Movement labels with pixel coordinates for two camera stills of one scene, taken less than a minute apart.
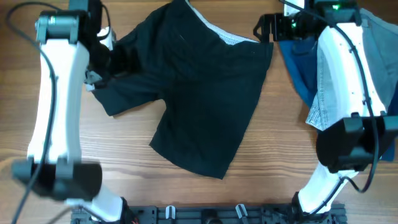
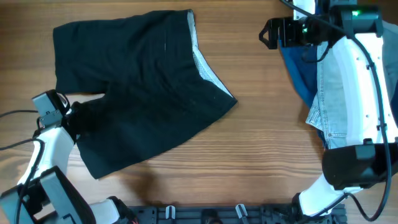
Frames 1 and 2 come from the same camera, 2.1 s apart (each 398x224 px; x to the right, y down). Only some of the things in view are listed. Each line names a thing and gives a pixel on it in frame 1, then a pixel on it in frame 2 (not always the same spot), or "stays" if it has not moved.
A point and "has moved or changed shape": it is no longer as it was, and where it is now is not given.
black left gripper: [101, 61] -> [76, 117]
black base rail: [214, 214] stays
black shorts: [210, 80] has moved or changed shape
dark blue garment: [300, 57] stays
